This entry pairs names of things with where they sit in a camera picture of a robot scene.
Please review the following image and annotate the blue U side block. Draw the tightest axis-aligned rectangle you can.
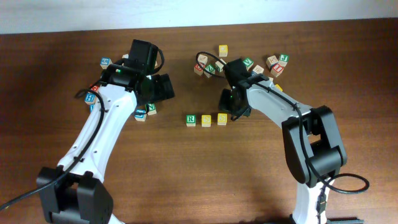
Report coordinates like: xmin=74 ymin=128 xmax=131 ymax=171
xmin=251 ymin=65 xmax=264 ymax=76

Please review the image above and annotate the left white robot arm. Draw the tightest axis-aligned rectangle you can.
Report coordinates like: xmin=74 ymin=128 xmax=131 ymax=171
xmin=37 ymin=40 xmax=175 ymax=223

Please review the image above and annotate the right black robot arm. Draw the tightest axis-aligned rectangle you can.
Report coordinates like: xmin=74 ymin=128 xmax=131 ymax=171
xmin=219 ymin=59 xmax=350 ymax=223

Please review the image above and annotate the red M wooden block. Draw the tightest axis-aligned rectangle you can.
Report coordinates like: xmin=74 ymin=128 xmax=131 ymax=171
xmin=91 ymin=85 xmax=99 ymax=92

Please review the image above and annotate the green R wooden block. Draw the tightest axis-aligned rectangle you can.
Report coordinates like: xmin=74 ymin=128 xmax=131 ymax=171
xmin=186 ymin=114 xmax=197 ymax=127

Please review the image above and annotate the green J top block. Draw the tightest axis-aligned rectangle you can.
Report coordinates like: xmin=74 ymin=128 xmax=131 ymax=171
xmin=278 ymin=54 xmax=290 ymax=67

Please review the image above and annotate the plain block blue side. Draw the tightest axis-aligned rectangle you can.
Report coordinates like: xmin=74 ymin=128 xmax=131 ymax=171
xmin=266 ymin=55 xmax=279 ymax=69

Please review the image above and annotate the blue P wooden block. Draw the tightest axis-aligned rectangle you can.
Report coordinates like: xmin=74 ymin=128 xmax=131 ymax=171
xmin=134 ymin=110 xmax=147 ymax=122

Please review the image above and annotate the yellow far wooden block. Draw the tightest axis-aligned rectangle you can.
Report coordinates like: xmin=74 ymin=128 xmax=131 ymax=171
xmin=218 ymin=45 xmax=228 ymax=57

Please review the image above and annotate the plain block behind Q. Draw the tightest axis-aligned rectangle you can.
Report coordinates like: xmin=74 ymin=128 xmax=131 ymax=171
xmin=198 ymin=54 xmax=208 ymax=65

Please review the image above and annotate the blue 5 wooden block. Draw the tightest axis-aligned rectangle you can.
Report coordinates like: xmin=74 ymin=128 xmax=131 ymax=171
xmin=100 ymin=57 xmax=112 ymax=69

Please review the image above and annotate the red Q wooden block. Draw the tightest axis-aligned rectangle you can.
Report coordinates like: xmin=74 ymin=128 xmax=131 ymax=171
xmin=193 ymin=64 xmax=203 ymax=76

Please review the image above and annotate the red I wooden block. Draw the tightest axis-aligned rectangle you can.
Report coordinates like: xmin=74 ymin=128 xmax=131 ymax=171
xmin=271 ymin=63 xmax=284 ymax=77

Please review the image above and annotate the yellow S wooden block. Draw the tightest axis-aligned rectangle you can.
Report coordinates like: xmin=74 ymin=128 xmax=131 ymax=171
xmin=201 ymin=114 xmax=211 ymax=128

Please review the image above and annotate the green N wooden block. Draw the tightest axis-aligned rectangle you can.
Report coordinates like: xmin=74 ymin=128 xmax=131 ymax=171
xmin=146 ymin=103 xmax=157 ymax=116

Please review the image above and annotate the green V wooden block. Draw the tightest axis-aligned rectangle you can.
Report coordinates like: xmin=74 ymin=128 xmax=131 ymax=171
xmin=243 ymin=57 xmax=254 ymax=70

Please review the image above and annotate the green J side block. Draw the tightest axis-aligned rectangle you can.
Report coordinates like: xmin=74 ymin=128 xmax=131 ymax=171
xmin=215 ymin=58 xmax=226 ymax=73

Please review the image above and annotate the blue H block rear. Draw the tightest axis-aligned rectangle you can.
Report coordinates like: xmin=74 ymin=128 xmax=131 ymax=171
xmin=84 ymin=93 xmax=96 ymax=105

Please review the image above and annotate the green Z wooden block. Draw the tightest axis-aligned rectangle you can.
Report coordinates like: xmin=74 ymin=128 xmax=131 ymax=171
xmin=204 ymin=64 xmax=215 ymax=78

